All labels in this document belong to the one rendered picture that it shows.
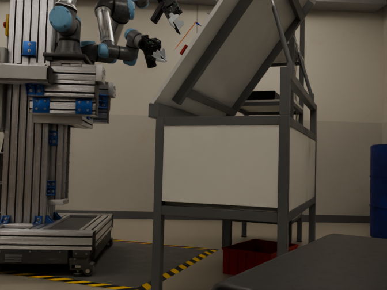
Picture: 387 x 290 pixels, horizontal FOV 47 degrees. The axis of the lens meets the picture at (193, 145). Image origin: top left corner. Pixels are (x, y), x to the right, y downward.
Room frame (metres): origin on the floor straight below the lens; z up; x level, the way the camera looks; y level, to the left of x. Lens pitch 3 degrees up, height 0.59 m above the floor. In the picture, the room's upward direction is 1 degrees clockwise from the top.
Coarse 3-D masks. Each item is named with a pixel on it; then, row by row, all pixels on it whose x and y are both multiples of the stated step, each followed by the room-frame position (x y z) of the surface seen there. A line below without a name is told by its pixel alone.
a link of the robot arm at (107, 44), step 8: (104, 0) 2.54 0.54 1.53; (112, 0) 2.56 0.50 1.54; (96, 8) 2.52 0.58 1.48; (104, 8) 2.51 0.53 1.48; (112, 8) 2.57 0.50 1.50; (96, 16) 2.55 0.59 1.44; (104, 16) 2.48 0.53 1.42; (104, 24) 2.45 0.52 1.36; (104, 32) 2.42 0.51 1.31; (112, 32) 2.46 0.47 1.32; (104, 40) 2.39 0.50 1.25; (112, 40) 2.41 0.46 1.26; (104, 48) 2.35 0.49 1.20; (112, 48) 2.37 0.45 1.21; (104, 56) 2.38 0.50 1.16; (112, 56) 2.39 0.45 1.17
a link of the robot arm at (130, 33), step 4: (132, 28) 2.41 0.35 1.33; (128, 32) 2.38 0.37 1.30; (132, 32) 2.37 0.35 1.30; (136, 32) 2.36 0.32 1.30; (124, 36) 2.42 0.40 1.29; (128, 36) 2.38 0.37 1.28; (132, 36) 2.35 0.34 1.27; (128, 40) 2.38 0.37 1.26; (132, 40) 2.36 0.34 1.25; (128, 44) 2.39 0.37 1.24; (132, 44) 2.39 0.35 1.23
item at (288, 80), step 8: (288, 64) 1.93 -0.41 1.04; (280, 72) 1.80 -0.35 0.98; (288, 72) 1.79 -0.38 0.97; (280, 80) 1.80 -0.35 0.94; (288, 80) 1.79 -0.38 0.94; (296, 80) 1.98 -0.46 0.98; (280, 88) 1.80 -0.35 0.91; (288, 88) 1.79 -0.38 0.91; (296, 88) 2.06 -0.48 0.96; (280, 96) 1.80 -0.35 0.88; (288, 96) 1.79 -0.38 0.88; (304, 96) 2.29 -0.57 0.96; (312, 96) 2.73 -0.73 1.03; (280, 104) 1.80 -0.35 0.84; (288, 104) 1.79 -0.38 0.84; (312, 104) 2.63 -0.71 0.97; (280, 112) 1.80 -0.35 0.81; (288, 112) 1.79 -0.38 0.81; (312, 112) 2.87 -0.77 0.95; (312, 120) 2.87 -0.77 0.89; (312, 128) 2.87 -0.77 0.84
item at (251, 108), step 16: (304, 32) 3.51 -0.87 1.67; (304, 48) 3.52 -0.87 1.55; (272, 64) 3.60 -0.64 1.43; (304, 64) 3.54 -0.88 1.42; (240, 112) 3.52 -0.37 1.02; (256, 112) 3.65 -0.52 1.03; (272, 112) 3.60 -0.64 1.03; (224, 208) 3.16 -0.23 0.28; (224, 224) 3.16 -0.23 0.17; (224, 240) 3.16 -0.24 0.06
